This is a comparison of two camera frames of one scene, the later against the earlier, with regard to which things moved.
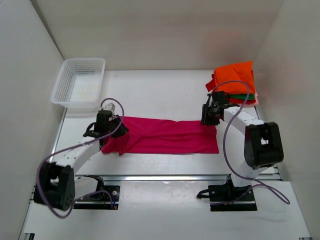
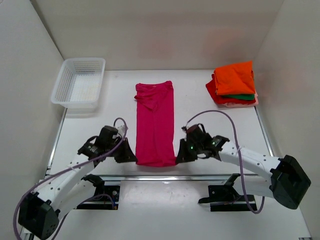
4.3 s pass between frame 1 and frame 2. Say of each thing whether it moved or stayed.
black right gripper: moved
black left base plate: stayed
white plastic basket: stayed
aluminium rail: stayed
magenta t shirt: moved
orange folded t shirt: stayed
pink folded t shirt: stayed
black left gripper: moved
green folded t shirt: stayed
